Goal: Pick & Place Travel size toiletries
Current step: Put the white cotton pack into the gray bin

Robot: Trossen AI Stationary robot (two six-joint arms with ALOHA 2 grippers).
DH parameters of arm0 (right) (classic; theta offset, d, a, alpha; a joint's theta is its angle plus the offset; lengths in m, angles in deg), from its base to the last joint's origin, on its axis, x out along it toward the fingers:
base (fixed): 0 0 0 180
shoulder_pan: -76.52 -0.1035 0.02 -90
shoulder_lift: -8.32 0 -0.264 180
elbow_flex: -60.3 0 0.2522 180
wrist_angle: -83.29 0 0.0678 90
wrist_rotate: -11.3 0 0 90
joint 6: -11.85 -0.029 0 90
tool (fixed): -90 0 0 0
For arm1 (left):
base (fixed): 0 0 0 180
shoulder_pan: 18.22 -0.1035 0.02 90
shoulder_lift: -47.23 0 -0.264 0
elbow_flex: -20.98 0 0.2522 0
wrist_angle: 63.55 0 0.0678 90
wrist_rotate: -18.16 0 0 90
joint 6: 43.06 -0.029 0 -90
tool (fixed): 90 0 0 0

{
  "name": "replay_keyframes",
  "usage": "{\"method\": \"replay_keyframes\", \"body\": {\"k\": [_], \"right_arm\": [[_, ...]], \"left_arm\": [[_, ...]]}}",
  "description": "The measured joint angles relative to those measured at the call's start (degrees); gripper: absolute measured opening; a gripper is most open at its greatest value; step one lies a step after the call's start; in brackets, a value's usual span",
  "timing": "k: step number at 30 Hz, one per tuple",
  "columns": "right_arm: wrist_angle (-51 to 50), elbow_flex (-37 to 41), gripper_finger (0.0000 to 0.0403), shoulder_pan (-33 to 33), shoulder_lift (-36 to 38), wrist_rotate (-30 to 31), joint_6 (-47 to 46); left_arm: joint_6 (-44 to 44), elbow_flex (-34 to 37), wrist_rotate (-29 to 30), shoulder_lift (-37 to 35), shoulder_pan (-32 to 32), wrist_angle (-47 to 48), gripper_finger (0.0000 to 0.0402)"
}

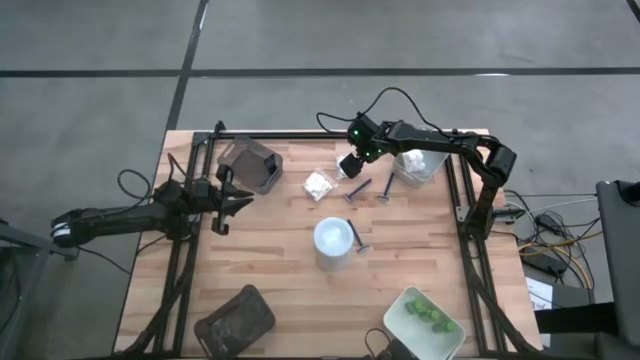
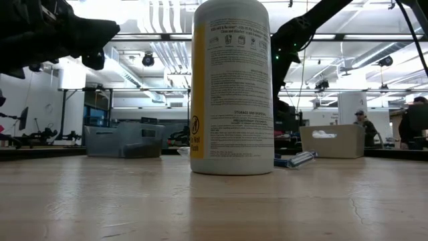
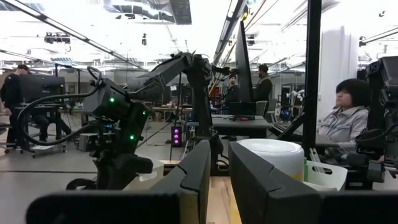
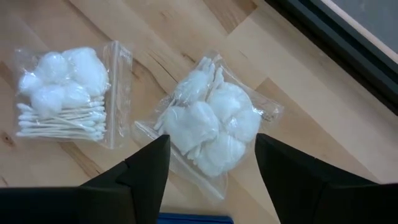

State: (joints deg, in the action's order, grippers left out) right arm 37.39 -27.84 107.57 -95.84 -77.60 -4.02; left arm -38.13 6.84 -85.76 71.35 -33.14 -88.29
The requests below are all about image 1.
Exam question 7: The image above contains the grey translucent plastic bin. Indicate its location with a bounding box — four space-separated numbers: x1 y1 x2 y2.
216 136 285 196

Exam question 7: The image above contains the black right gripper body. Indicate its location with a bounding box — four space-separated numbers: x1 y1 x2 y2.
338 113 397 180

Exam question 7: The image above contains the clear bag of cotton pads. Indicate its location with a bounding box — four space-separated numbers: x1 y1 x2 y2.
302 168 339 203

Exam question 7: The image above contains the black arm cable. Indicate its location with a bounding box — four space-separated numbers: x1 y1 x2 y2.
116 168 154 207
315 86 454 139

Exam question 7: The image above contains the yellow floor cable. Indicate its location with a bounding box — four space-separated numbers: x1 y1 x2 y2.
517 230 596 291

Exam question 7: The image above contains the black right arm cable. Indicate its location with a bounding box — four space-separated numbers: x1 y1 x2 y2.
315 86 454 139

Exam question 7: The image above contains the white wipes canister yellow label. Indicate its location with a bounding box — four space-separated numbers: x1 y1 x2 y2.
312 215 356 273

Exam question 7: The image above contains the white paper sheet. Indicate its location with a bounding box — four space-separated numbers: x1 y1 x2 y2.
524 276 554 312

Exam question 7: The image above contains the beige plastic handled bin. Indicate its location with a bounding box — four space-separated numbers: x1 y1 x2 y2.
392 144 451 190

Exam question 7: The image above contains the dark brown plastic bin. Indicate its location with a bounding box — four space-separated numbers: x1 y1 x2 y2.
193 284 277 360

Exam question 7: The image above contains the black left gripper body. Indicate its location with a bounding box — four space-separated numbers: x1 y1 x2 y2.
188 164 235 237

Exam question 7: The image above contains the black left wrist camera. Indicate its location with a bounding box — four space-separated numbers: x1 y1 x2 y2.
192 178 215 199

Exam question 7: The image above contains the blue disposable razor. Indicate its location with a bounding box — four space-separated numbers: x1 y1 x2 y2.
347 218 372 255
342 177 373 204
376 171 397 205

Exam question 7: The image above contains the white plastic bin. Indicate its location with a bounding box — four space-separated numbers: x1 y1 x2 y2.
381 285 467 360

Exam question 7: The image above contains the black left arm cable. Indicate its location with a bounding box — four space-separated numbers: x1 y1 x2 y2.
116 168 154 207

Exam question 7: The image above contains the black aluminium table frame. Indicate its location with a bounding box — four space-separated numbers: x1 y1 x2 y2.
112 119 547 360

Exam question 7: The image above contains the black power brick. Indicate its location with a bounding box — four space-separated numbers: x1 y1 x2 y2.
520 249 569 277

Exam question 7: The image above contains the grey metal bracket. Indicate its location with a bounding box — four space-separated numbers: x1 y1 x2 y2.
454 204 477 225

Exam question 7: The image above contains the grey metal stand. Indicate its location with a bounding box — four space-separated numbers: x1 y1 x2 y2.
0 218 81 360

